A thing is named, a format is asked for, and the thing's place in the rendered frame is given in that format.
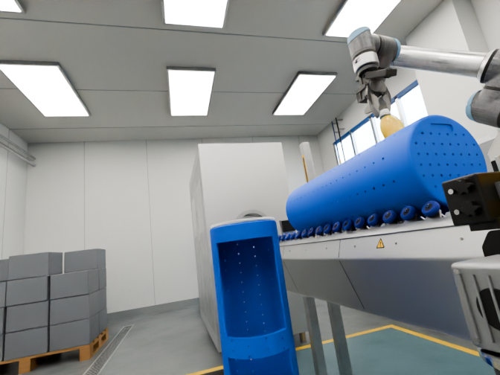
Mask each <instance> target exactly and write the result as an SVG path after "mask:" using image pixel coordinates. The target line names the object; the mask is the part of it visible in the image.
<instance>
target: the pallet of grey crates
mask: <svg viewBox="0 0 500 375"><path fill-rule="evenodd" d="M69 272H70V273H69ZM64 273H65V274H63V253H62V252H51V251H47V252H41V253H34V254H22V255H16V256H9V259H4V260H0V365H3V364H7V363H11V362H18V361H19V374H24V373H27V372H31V371H32V370H33V369H34V368H36V367H37V366H39V365H40V364H41V363H43V362H44V361H45V360H46V359H48V358H49V357H50V356H52V355H53V354H55V353H62V352H66V351H70V350H77V349H80V362H81V361H84V360H88V359H90V358H92V357H93V355H95V353H96V352H97V351H98V350H99V349H100V348H101V347H102V345H103V344H104V343H105V342H106V341H107V340H108V339H109V331H108V327H107V307H106V250H105V249H86V250H79V251H68V252H65V255H64ZM47 275H48V276H47ZM25 278H26V279H25ZM20 279H21V280H20Z"/></svg>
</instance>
